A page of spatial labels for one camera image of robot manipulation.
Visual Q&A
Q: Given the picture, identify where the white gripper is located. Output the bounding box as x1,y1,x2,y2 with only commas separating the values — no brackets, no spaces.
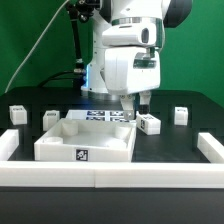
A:
104,47,160,120

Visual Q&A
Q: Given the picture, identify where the white square table top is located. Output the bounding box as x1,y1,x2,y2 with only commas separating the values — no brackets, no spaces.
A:
34,118,136,162

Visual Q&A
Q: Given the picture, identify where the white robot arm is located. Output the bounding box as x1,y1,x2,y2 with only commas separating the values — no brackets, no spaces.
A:
80,0,193,120

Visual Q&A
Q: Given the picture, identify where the white marker plate with tags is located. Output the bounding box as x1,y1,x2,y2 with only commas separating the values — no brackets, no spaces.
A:
66,110,125,122

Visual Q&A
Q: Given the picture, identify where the white U-shaped fence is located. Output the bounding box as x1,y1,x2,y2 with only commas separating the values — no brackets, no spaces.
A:
0,129,224,189

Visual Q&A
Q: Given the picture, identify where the black cable hose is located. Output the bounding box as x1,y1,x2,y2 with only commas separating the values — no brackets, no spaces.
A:
39,0,101,88

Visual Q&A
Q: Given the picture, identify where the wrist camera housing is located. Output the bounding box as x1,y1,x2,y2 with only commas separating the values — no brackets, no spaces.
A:
102,23,163,48

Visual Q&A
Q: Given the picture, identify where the grey cable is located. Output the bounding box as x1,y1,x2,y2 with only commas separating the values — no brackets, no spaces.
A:
4,0,72,94

